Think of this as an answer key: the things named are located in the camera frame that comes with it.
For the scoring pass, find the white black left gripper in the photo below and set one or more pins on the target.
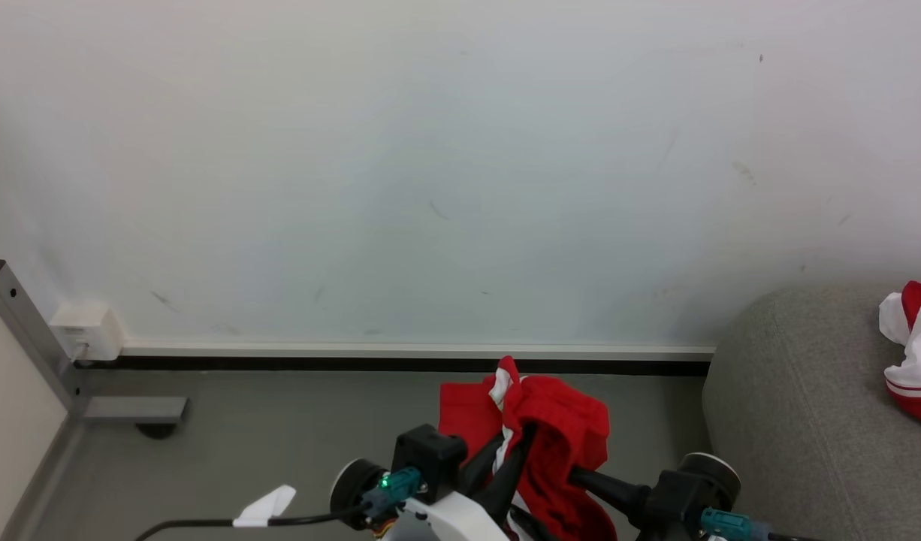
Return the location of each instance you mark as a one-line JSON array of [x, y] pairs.
[[453, 522]]

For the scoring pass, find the red and white garment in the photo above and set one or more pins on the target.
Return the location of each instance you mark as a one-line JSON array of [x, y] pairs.
[[562, 428]]

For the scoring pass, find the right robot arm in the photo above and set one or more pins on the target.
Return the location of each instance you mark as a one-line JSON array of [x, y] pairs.
[[716, 477]]

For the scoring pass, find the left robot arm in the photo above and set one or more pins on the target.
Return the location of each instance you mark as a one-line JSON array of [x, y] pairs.
[[349, 488]]

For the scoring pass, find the grey fabric sofa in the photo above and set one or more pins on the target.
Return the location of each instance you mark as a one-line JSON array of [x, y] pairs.
[[806, 421]]

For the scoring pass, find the white baseboard strip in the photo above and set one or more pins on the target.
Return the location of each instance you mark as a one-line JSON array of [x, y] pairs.
[[415, 351]]

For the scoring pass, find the black caster wheel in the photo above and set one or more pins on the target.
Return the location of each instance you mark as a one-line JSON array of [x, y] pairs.
[[156, 430]]

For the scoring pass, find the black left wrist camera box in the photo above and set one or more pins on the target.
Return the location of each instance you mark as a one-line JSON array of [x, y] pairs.
[[429, 454]]

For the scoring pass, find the white wall socket box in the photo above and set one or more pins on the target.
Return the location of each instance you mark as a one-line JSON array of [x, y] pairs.
[[89, 330]]

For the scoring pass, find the grey metal frame with foot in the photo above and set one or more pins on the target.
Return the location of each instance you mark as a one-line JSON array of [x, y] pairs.
[[25, 330]]

